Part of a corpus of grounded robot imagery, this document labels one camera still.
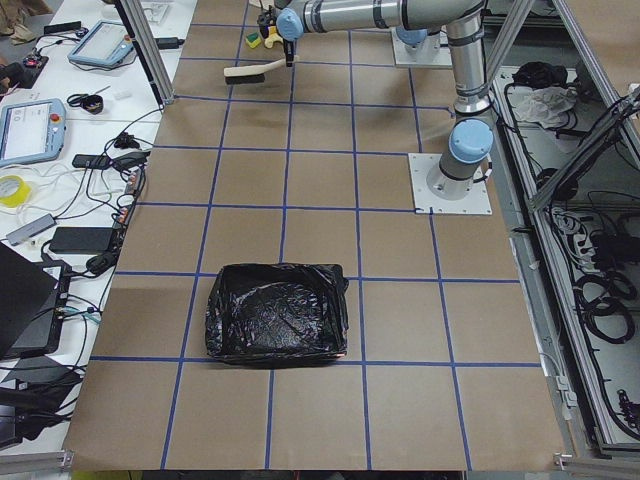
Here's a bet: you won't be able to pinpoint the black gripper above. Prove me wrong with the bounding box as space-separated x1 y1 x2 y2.
257 13 276 36
283 39 295 67

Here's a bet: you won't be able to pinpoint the white hand brush black bristles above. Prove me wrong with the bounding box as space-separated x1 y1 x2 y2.
223 55 299 85

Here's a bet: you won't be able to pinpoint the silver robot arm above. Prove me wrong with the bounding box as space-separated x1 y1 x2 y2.
246 10 430 55
275 1 493 200

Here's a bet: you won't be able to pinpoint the black lined trash bin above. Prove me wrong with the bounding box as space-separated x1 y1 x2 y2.
204 263 349 368

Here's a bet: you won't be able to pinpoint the pale wooden block piece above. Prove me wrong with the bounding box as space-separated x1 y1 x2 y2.
260 25 284 49

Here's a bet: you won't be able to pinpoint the green yellow sponge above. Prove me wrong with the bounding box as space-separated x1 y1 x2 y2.
245 32 262 49

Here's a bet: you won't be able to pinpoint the far blue teach pendant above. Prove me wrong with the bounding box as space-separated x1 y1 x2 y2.
67 20 134 70

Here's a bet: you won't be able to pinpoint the blue teach pendant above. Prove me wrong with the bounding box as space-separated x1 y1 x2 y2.
67 20 134 70
1 99 66 167

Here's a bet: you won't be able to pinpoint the black tape roll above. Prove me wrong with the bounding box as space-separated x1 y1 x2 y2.
80 95 104 115

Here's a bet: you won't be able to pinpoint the black scissors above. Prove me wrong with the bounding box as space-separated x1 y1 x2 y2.
66 86 109 107

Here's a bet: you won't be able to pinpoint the black remote device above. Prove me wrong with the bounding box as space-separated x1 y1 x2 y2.
72 154 111 170

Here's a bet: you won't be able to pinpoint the black cloth bundle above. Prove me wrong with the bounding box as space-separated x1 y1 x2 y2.
512 62 568 89

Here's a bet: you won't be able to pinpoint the crumpled white cloth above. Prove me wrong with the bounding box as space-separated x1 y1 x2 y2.
513 86 578 129

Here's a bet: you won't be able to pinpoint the near blue teach pendant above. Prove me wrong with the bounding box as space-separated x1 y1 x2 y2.
1 99 66 167

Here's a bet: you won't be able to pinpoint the black power brick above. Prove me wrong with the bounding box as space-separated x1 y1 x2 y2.
49 227 114 254

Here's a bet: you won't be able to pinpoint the yellow tape roll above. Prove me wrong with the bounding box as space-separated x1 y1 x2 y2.
0 175 31 208

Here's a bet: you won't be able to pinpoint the grey usb hub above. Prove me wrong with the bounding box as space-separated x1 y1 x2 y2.
6 214 57 246

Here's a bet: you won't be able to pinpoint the black laptop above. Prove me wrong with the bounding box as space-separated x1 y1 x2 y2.
1 245 70 360

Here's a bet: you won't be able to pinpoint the aluminium frame post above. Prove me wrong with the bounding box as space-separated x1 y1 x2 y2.
115 0 175 107

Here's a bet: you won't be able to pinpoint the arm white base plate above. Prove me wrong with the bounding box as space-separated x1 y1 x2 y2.
408 153 492 216
392 29 452 70

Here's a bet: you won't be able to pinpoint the black cable coils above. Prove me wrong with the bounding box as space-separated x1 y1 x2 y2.
572 272 636 346

